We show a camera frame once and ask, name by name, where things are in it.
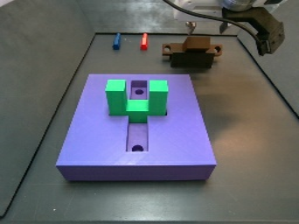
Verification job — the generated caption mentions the purple base block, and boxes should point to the purple base block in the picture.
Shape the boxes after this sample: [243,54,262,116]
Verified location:
[56,74,216,181]

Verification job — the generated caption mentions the green U-shaped block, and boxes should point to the green U-shaped block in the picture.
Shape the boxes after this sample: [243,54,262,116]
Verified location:
[106,80,168,123]

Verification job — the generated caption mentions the blue peg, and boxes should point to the blue peg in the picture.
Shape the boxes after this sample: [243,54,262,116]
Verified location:
[112,33,122,50]

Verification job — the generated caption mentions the brown T-shaped block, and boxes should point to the brown T-shaped block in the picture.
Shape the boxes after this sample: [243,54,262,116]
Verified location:
[163,36,222,57]

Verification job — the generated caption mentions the red peg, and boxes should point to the red peg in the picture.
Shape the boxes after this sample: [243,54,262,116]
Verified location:
[140,33,148,51]

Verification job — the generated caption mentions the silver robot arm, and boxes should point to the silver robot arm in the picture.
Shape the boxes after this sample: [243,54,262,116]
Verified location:
[172,0,288,33]

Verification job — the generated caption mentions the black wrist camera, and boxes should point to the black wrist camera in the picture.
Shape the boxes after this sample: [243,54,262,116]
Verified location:
[222,7,286,56]

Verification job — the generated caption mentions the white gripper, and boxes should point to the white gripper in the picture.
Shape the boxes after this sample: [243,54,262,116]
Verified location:
[172,0,230,35]

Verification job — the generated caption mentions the black cable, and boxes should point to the black cable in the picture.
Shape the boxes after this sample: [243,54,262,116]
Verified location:
[163,0,262,45]

